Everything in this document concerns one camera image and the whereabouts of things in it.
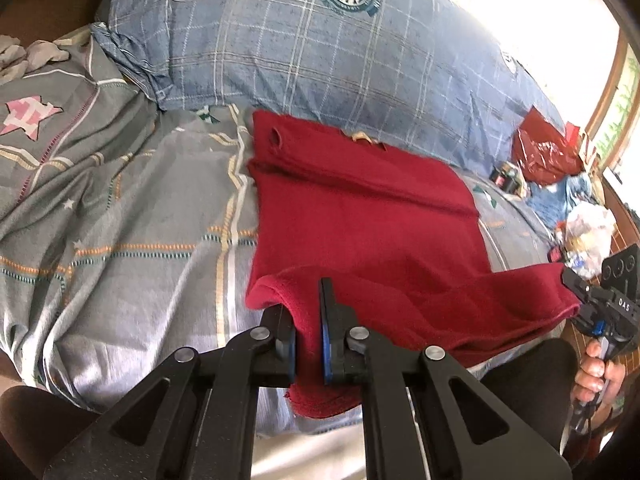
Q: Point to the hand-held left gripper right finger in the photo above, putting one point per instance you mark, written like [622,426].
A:
[332,342]

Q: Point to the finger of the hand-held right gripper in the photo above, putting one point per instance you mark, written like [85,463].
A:
[575,282]

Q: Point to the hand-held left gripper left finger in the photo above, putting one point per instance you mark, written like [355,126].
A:
[275,342]

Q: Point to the red knit sweater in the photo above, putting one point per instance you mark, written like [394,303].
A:
[360,210]

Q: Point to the person's right hand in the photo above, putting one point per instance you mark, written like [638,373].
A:
[590,377]

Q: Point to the small red packet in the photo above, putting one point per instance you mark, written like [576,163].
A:
[556,255]

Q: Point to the clear plastic bag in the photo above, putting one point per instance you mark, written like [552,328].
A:
[590,232]

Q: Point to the blue denim cloth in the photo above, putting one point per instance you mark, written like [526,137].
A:
[555,200]

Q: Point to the person's right trouser leg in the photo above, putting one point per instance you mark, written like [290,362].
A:
[530,375]

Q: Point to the person's trouser leg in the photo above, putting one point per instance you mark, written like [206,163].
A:
[35,425]
[530,375]

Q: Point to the dark jar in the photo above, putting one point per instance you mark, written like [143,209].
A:
[505,177]

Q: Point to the red plastic bag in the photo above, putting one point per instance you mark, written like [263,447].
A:
[542,155]

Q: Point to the grey striped star quilt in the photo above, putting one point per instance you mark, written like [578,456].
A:
[125,210]

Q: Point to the person's left trouser leg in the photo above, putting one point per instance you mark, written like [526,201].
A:
[35,425]

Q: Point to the blue plaid pillow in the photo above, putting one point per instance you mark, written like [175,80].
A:
[300,50]

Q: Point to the crumpled light grey cloth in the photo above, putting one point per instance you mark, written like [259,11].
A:
[25,55]

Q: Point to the wooden window frame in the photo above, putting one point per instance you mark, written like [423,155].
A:
[607,90]

